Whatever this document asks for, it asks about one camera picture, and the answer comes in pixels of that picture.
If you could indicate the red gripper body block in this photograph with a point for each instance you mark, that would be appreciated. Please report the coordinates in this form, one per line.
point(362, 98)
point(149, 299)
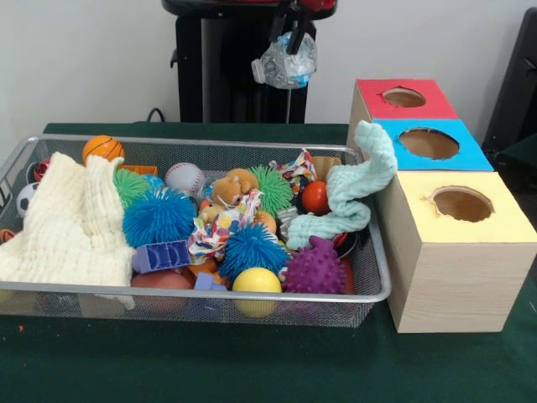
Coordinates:
point(316, 3)

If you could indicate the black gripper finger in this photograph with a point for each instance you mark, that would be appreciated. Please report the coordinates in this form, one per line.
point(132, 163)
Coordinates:
point(279, 21)
point(297, 35)

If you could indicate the crushed clear plastic bottle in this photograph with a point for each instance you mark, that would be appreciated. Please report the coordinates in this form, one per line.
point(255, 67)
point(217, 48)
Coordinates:
point(285, 69)

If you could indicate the mint green waffle cloth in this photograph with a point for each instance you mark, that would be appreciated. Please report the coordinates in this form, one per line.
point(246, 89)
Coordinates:
point(356, 189)

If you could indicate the clear mesh bin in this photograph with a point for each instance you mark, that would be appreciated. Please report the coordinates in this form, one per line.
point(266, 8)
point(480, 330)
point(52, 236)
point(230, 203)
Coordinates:
point(369, 268)

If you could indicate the wooden box with three holes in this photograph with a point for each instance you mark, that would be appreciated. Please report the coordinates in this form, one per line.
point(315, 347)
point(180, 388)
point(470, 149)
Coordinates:
point(461, 277)

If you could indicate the green rubber koosh ball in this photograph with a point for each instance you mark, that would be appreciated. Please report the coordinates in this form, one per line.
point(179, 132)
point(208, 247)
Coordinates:
point(274, 186)

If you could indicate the orange smooth ball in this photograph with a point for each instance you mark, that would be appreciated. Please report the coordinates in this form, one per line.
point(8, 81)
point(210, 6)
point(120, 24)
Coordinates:
point(315, 196)

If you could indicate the brown plush monkey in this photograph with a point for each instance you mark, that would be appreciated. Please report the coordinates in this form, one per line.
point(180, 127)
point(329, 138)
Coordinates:
point(233, 184)

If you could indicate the white toy baseball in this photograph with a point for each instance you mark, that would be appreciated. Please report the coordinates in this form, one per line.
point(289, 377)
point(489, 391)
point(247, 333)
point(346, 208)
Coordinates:
point(184, 176)

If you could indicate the orange toy basketball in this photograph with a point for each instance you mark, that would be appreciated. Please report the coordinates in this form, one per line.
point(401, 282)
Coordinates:
point(102, 148)

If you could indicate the blue rubber koosh ball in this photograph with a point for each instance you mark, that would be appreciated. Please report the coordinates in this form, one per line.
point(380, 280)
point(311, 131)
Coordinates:
point(157, 218)
point(251, 249)

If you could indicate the purple spiky ball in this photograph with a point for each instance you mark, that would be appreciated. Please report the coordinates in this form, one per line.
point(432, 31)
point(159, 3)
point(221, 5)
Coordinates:
point(316, 268)

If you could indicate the yellow smooth ball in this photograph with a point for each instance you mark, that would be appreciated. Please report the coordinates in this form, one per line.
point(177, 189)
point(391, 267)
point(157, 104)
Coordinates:
point(257, 282)

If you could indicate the dark green table cloth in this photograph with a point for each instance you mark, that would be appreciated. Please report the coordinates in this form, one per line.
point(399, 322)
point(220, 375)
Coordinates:
point(524, 153)
point(251, 365)

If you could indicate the cream waffle cloth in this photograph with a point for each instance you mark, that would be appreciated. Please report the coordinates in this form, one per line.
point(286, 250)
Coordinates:
point(63, 235)

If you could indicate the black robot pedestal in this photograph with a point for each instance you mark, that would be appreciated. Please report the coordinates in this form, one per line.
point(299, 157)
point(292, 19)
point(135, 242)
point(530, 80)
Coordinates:
point(230, 75)

